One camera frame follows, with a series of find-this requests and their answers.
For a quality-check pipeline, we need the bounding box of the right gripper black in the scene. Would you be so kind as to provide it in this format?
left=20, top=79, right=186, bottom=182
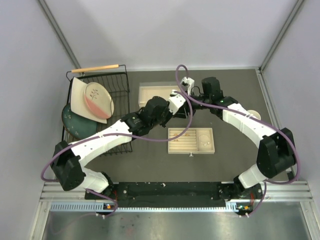
left=173, top=90, right=212, bottom=120

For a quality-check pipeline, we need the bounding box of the beige velvet jewelry tray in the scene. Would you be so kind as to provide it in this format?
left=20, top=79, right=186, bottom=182
left=168, top=127, right=215, bottom=156

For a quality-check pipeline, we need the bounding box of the clear acrylic jewelry box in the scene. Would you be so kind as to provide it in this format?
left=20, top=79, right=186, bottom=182
left=138, top=82, right=180, bottom=114

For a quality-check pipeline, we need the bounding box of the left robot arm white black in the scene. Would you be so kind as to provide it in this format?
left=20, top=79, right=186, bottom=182
left=50, top=94, right=189, bottom=199

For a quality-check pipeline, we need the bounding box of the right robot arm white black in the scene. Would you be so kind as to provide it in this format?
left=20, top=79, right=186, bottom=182
left=180, top=77, right=297, bottom=200

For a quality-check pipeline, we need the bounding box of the yellow mug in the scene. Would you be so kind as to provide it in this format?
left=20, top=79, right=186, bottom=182
left=247, top=110, right=261, bottom=120

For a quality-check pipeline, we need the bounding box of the round pink cream plate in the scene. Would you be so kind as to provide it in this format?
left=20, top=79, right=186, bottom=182
left=83, top=82, right=115, bottom=120

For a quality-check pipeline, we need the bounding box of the dark green round plate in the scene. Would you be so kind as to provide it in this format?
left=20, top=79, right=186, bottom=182
left=61, top=103, right=98, bottom=140

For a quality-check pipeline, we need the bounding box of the square cream plate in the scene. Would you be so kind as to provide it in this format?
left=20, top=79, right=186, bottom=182
left=70, top=77, right=107, bottom=124

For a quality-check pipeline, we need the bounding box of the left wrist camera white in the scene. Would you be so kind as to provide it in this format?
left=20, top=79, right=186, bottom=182
left=168, top=90, right=186, bottom=115

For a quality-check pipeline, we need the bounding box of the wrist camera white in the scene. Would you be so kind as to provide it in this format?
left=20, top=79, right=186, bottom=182
left=180, top=76, right=195, bottom=96
left=168, top=90, right=186, bottom=115

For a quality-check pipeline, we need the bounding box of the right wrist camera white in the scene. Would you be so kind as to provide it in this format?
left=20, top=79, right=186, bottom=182
left=180, top=76, right=195, bottom=96

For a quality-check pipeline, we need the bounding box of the black wire dish rack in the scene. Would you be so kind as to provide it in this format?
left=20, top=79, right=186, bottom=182
left=61, top=64, right=133, bottom=157

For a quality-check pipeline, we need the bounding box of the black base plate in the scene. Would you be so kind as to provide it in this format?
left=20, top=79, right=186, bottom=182
left=100, top=182, right=252, bottom=201

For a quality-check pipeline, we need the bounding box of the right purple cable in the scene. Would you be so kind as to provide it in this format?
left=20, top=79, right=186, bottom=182
left=175, top=64, right=301, bottom=218

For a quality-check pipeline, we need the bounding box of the purple cable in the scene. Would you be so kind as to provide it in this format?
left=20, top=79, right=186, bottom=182
left=41, top=91, right=194, bottom=218
left=175, top=64, right=301, bottom=218

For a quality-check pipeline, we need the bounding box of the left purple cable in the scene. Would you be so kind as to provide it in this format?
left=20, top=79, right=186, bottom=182
left=41, top=91, right=194, bottom=218

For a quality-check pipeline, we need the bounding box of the grey slotted cable duct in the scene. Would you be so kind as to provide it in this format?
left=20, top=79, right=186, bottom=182
left=50, top=202, right=251, bottom=213

